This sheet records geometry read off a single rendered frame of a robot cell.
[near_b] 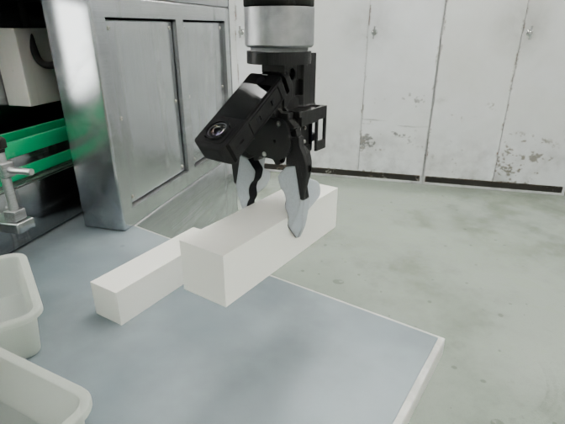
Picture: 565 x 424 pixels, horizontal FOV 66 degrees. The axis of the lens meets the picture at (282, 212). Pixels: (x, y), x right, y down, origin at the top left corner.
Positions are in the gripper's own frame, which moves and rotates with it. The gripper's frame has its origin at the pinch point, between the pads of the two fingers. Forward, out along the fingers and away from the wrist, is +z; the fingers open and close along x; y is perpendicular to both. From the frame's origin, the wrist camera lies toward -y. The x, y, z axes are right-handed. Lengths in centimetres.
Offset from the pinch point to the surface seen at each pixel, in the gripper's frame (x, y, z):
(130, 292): 23.6, -5.0, 16.1
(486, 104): 31, 313, 28
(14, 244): 62, -5, 19
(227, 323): 10.1, 2.2, 20.8
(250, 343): 4.1, 0.5, 20.8
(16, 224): 50, -8, 10
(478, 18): 45, 308, -30
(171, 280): 24.1, 3.7, 18.6
